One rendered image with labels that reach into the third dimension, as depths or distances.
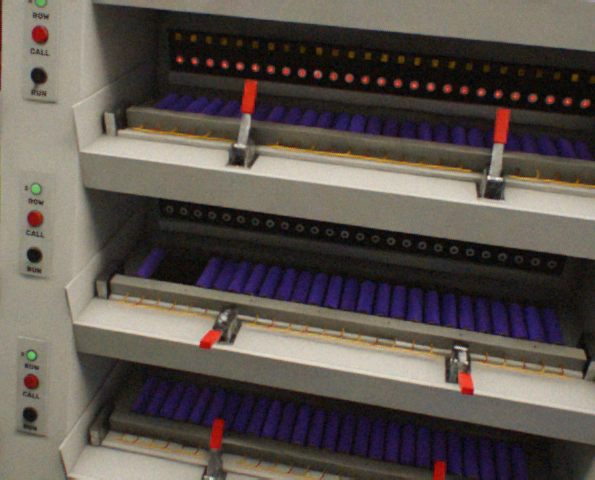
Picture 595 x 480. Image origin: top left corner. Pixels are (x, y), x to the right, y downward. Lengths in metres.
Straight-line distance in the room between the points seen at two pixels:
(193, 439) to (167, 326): 0.17
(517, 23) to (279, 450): 0.56
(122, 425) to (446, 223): 0.50
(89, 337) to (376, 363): 0.34
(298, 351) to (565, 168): 0.35
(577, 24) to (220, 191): 0.39
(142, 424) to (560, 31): 0.67
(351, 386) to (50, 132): 0.44
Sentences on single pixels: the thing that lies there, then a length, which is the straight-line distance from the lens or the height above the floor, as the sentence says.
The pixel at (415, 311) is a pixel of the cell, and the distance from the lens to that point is 0.73.
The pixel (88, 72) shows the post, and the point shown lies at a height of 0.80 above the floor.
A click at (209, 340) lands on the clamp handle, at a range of 0.63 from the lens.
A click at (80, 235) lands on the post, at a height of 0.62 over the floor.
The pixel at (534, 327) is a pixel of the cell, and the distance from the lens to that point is 0.76.
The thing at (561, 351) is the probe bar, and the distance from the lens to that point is 0.73.
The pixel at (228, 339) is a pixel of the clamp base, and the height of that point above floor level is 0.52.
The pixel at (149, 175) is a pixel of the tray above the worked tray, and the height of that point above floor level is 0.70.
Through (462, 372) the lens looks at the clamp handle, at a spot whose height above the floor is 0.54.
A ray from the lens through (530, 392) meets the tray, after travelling 0.70.
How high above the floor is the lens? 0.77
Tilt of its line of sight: 12 degrees down
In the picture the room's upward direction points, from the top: 7 degrees clockwise
